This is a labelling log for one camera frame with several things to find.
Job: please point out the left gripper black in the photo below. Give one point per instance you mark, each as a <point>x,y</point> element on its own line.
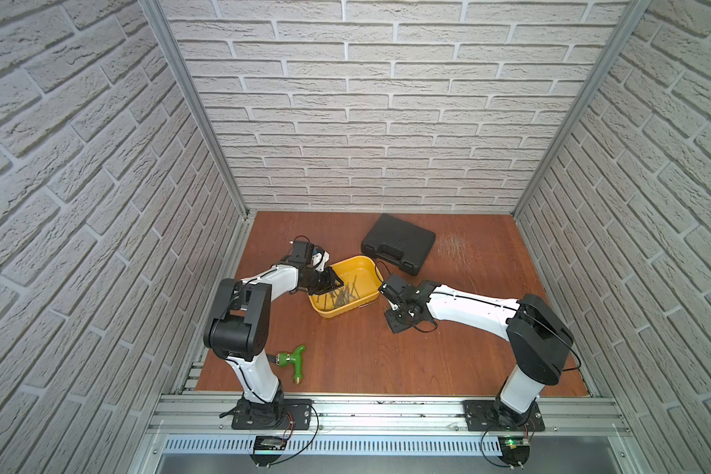
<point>321,280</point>

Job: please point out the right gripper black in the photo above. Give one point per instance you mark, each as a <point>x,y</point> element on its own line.
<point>392,323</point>

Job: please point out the yellow plastic storage box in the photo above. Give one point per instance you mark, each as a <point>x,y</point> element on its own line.
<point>361,283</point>

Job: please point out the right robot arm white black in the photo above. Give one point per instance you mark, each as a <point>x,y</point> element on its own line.
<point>540,341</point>

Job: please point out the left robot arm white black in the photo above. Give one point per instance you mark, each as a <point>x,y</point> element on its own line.
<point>239,320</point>

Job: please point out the black plastic tool case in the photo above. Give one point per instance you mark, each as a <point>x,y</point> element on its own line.
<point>399,243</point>

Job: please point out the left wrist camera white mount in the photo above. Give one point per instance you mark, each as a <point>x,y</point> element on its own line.
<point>319,260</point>

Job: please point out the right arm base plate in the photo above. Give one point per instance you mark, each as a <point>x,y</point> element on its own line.
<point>493,415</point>

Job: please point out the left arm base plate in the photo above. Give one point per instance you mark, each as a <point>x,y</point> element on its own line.
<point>286,415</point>

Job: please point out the right controller board with cable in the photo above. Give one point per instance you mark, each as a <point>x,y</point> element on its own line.
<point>515,452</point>

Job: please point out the controller board with cable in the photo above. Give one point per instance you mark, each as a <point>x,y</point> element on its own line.
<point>267,450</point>
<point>515,452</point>

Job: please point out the left controller board with cable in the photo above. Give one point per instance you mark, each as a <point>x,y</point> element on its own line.
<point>267,450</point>

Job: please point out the aluminium front rail frame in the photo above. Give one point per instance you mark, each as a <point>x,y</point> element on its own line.
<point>349,424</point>

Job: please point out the left aluminium corner post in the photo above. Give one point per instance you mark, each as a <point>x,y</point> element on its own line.
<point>173,55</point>

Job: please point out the aluminium corner post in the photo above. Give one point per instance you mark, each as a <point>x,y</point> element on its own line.
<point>625,27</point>
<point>173,55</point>

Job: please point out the right aluminium corner post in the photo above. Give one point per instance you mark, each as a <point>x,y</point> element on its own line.
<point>625,27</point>

